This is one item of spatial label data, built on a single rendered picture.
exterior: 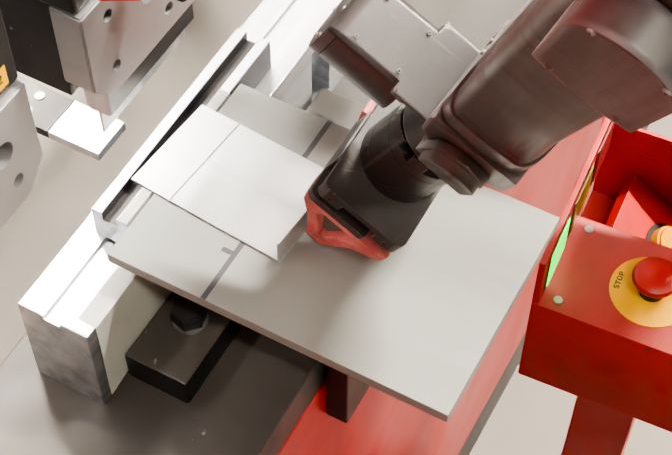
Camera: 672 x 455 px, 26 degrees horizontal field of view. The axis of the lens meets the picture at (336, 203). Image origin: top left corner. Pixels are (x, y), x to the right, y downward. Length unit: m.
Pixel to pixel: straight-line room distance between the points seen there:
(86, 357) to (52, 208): 1.28
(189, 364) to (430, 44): 0.36
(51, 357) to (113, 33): 0.32
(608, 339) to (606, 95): 0.83
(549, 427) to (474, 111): 1.40
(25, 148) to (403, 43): 0.22
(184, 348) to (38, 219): 1.25
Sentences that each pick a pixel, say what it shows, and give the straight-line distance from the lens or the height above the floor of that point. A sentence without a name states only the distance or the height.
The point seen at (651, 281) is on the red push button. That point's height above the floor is 0.81.
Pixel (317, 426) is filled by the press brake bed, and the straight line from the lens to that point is 1.19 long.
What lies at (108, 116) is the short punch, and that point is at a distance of 0.98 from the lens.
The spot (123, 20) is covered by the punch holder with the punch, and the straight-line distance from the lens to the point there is 0.85.
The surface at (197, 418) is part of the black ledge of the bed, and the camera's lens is 1.09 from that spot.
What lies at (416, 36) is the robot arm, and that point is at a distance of 0.82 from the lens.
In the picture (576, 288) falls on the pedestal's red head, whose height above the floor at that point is 0.78.
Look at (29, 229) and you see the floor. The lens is 2.30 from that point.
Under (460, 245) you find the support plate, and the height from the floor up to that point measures 1.00.
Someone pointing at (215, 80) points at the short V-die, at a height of 0.99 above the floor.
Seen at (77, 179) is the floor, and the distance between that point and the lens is 2.35.
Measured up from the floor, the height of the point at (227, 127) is 1.00.
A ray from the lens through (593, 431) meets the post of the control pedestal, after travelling 1.54.
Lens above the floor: 1.83
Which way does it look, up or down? 53 degrees down
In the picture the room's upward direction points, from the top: straight up
